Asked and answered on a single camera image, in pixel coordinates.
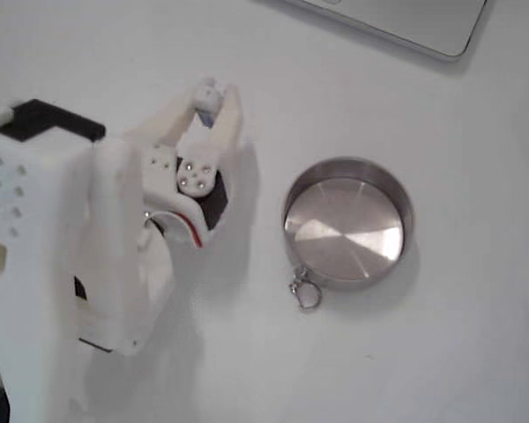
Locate small white and blue box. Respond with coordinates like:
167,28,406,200
193,77,228,130

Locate round metal bowl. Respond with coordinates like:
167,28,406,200
282,155,416,293

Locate silver laptop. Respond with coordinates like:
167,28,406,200
264,0,489,59

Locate red white black cable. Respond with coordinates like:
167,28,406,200
143,210,205,249

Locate metal key ring clip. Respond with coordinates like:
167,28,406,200
287,267,324,314

